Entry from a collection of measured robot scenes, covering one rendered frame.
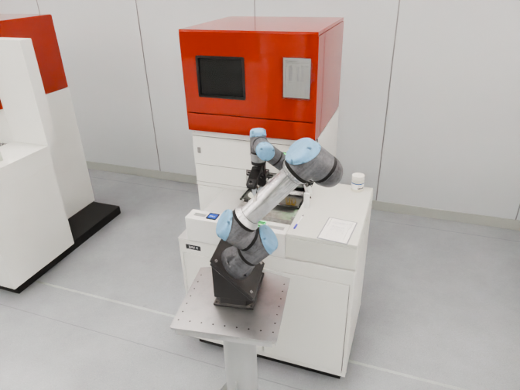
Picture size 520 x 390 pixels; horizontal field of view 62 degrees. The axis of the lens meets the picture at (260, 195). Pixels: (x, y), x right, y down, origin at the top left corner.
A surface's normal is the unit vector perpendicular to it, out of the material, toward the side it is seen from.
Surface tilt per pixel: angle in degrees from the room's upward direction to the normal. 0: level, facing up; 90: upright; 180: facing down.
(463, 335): 0
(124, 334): 0
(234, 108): 90
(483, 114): 90
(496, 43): 90
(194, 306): 0
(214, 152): 90
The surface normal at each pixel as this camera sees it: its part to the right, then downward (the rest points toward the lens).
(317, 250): -0.33, 0.44
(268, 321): -0.02, -0.88
